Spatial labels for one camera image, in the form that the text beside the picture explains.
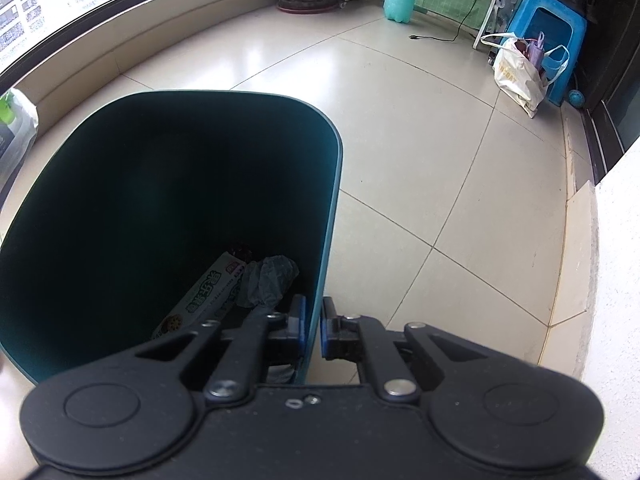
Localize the white green printed box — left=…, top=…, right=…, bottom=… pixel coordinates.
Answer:
left=152, top=252, right=246, bottom=339

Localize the white tote bag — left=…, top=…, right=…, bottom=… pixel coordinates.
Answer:
left=480, top=32, right=570, bottom=118

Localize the dark teal trash bin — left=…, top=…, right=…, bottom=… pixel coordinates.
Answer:
left=1, top=91, right=343, bottom=382

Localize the blue plastic stool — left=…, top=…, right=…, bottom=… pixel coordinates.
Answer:
left=506, top=0, right=587, bottom=106

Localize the black power cable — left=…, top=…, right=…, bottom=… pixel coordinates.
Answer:
left=408, top=0, right=483, bottom=42

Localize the small blue ball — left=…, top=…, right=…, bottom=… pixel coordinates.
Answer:
left=567, top=89, right=585, bottom=108

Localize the grey paper wad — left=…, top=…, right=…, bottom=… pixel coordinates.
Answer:
left=236, top=256, right=298, bottom=310

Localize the translucent bag green item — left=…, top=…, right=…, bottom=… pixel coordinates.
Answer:
left=0, top=88, right=39, bottom=188

